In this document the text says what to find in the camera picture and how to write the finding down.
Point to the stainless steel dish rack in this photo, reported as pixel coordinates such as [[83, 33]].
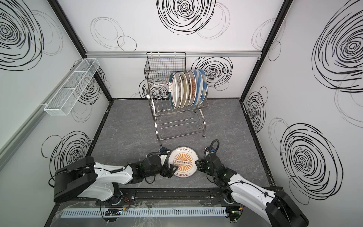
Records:
[[170, 123]]

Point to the green rim red ring plate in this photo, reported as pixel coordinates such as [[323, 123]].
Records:
[[172, 90]]

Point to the white slotted cable duct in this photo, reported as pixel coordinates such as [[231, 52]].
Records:
[[144, 212]]

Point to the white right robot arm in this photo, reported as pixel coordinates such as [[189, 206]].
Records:
[[277, 208]]

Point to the large blue striped plate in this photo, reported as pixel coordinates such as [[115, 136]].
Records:
[[204, 86]]

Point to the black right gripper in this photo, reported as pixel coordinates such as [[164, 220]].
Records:
[[203, 165]]

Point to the white plate thin green line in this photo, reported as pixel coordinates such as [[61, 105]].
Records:
[[179, 90]]

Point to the black wire wall basket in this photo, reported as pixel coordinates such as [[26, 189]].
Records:
[[159, 65]]

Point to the white wire wall shelf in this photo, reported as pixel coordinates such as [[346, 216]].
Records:
[[79, 86]]

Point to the small blue striped plate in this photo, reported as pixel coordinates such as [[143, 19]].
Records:
[[199, 97]]

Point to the aluminium wall rail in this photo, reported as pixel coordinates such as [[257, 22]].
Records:
[[142, 54]]

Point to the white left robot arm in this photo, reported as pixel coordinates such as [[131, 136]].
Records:
[[86, 178]]

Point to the red text green rim plate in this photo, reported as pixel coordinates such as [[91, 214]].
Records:
[[189, 101]]

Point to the cream floral plate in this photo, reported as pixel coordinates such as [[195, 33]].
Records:
[[185, 89]]

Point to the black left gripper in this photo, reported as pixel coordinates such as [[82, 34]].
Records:
[[168, 170]]

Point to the sunburst plate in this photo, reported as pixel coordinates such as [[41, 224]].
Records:
[[195, 85], [184, 158]]

